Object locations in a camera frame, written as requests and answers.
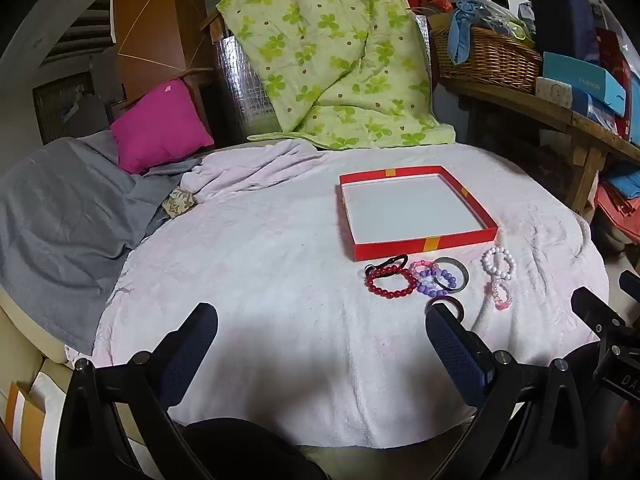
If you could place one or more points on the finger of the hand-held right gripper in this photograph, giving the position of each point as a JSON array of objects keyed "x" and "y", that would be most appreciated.
[
  {"x": 600, "y": 317},
  {"x": 631, "y": 284}
]

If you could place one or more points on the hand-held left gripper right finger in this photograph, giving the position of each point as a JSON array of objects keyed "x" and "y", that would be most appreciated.
[{"x": 455, "y": 355}]

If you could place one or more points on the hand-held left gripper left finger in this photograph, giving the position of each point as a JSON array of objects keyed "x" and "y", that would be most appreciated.
[{"x": 195, "y": 340}]

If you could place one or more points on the dark red bangle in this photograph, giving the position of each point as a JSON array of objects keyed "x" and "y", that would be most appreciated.
[{"x": 457, "y": 305}]

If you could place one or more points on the silver metal bangle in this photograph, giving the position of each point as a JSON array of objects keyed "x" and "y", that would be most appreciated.
[{"x": 450, "y": 260}]

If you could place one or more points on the red shallow gift box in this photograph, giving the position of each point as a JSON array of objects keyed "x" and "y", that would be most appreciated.
[{"x": 410, "y": 205}]

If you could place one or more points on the salmon red cloth pile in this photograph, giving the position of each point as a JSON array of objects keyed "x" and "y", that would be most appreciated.
[{"x": 620, "y": 205}]

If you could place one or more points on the small patterned beige cushion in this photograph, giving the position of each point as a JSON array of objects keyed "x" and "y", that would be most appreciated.
[{"x": 177, "y": 202}]

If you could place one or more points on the cream sofa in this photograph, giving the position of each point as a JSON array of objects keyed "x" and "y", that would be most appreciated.
[{"x": 20, "y": 330}]

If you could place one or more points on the orange striped paper bag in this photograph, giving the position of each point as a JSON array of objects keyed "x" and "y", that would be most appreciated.
[{"x": 30, "y": 420}]

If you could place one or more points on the wooden shelf bench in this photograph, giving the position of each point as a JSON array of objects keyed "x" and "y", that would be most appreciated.
[{"x": 550, "y": 115}]

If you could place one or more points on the grey blanket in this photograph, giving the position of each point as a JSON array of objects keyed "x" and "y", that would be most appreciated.
[{"x": 60, "y": 210}]

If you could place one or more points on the small white box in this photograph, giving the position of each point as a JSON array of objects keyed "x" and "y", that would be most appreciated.
[{"x": 552, "y": 92}]

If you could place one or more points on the blue cardboard box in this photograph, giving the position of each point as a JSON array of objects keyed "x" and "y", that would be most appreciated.
[{"x": 575, "y": 80}]

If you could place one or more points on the magenta pillow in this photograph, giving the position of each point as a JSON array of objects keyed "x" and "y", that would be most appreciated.
[{"x": 155, "y": 130}]

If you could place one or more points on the red paper bag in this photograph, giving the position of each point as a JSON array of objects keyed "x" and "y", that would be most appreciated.
[{"x": 612, "y": 55}]

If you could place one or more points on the silver foil insulation sheet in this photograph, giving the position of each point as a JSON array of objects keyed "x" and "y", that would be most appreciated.
[{"x": 245, "y": 95}]

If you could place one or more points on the dark woven storage box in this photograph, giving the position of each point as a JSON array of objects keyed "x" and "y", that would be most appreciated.
[{"x": 65, "y": 110}]

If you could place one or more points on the wicker basket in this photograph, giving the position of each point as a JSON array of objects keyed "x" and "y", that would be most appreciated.
[{"x": 490, "y": 60}]

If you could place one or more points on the dark navy bag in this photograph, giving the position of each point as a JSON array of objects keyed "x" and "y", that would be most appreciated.
[{"x": 560, "y": 15}]

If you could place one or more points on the clear plastic bag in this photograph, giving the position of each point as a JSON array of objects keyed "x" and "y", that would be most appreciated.
[{"x": 505, "y": 15}]

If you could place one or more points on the light blue cloth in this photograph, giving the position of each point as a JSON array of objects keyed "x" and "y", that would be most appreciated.
[{"x": 460, "y": 35}]

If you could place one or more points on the green floral quilt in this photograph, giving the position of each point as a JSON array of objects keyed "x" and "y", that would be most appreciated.
[{"x": 325, "y": 35}]

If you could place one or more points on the orange wooden cabinet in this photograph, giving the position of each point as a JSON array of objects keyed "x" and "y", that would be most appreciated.
[{"x": 150, "y": 10}]

